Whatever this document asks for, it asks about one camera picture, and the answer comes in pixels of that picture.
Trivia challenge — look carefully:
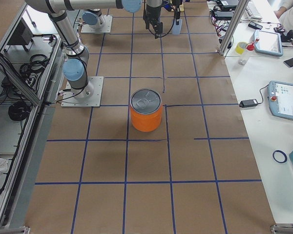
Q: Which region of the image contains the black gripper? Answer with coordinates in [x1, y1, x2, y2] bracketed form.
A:
[143, 0, 163, 39]

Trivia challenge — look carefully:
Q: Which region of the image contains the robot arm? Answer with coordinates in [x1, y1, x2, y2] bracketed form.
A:
[82, 9, 105, 29]
[26, 0, 164, 58]

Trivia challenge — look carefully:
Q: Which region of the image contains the orange can with silver lid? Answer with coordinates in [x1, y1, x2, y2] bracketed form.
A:
[130, 88, 163, 132]

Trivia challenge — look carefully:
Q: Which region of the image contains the yellow tape roll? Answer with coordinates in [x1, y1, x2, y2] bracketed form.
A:
[235, 42, 248, 55]

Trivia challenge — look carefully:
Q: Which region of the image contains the squeeze bottle with red cap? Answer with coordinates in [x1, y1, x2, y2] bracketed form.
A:
[238, 41, 255, 65]

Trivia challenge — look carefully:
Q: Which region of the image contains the teach pendant far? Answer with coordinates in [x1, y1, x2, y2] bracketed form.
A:
[253, 30, 283, 57]

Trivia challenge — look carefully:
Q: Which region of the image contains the teach pendant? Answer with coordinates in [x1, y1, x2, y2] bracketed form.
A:
[268, 81, 293, 120]
[253, 30, 283, 57]

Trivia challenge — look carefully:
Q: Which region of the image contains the teach pendant near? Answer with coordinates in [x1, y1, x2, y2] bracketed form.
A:
[268, 81, 293, 120]

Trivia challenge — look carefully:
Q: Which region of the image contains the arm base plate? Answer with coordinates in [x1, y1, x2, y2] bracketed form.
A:
[81, 14, 113, 34]
[61, 77, 104, 108]

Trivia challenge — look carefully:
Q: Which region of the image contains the aluminium frame post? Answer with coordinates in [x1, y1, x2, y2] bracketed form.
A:
[218, 0, 249, 56]

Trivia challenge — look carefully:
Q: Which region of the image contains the black power adapter with cable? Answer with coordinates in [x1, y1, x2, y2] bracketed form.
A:
[239, 84, 268, 108]

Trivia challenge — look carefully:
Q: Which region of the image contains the blue tape ring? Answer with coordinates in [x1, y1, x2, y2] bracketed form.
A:
[272, 150, 288, 163]

